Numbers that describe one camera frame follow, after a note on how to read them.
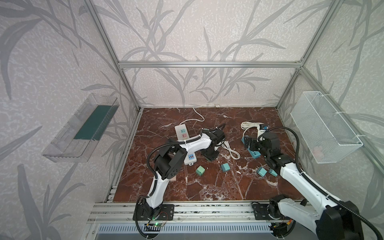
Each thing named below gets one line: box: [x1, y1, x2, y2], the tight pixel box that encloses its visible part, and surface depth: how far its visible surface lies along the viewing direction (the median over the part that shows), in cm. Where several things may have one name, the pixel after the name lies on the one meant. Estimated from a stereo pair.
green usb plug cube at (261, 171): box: [256, 166, 268, 177], surface depth 86 cm
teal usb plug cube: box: [221, 163, 231, 173], surface depth 88 cm
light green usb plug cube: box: [195, 165, 206, 177], surface depth 88 cm
